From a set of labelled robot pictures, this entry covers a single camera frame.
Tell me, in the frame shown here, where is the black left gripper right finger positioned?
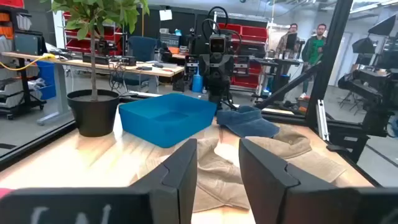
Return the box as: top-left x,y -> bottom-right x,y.
238,138 -> 398,224

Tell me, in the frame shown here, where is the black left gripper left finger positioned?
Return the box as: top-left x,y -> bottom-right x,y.
0,138 -> 198,224

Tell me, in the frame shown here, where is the dark blue fabric hat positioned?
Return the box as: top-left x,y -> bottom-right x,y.
216,105 -> 281,139

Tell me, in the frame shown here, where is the blue cylinder container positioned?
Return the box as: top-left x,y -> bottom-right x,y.
191,73 -> 204,93

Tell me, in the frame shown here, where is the red storage bin rack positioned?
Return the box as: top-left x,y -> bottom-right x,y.
63,11 -> 123,56
217,22 -> 269,91

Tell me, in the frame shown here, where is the white paper sign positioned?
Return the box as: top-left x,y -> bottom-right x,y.
159,9 -> 173,22

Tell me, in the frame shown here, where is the person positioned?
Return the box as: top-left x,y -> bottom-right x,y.
299,23 -> 328,100
275,22 -> 301,60

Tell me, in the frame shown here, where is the blue office chair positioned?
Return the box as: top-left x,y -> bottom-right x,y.
111,35 -> 159,91

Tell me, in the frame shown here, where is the blue plastic bin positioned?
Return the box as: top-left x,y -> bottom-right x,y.
118,93 -> 218,149

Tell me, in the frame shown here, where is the green tree in black pot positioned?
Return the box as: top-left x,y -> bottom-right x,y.
40,0 -> 150,138

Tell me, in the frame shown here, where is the pink plastic bin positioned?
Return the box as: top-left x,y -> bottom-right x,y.
0,187 -> 15,200

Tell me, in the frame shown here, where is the wooden desk with white legs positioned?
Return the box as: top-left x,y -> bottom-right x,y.
1,51 -> 185,126

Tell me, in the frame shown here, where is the black equipment rig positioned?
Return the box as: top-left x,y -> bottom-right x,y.
337,67 -> 398,138

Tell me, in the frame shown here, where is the blue storage tub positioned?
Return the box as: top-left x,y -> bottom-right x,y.
36,60 -> 57,101

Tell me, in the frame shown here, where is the black softbox studio light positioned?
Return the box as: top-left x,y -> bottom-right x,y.
351,13 -> 397,54

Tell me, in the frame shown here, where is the black utility cart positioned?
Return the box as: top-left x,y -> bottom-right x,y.
0,5 -> 48,121

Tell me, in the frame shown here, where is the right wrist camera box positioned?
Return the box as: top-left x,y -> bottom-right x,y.
209,34 -> 227,54

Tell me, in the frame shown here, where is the black diagonal frame brace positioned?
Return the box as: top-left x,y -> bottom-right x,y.
254,63 -> 321,110

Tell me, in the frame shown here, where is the silver metal bracket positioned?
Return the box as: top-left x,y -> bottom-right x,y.
316,99 -> 330,142

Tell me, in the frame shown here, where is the black table edge rail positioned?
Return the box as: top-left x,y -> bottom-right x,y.
0,120 -> 77,171

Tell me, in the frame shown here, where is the black frame post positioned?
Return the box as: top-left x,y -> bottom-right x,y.
305,0 -> 354,129

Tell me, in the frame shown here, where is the yellow cable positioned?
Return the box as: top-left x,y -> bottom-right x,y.
0,53 -> 57,72

